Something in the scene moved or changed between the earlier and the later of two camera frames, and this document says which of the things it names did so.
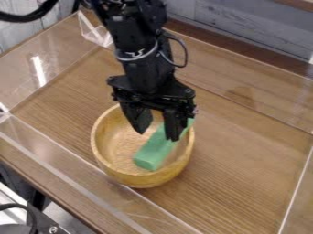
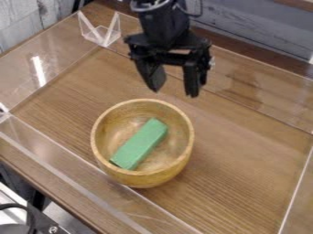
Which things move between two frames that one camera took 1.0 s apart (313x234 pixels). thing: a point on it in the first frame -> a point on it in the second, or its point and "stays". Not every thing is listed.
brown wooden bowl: [118, 143] stays
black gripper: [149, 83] -> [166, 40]
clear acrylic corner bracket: [94, 33] stays
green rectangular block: [157, 146] -> [139, 145]
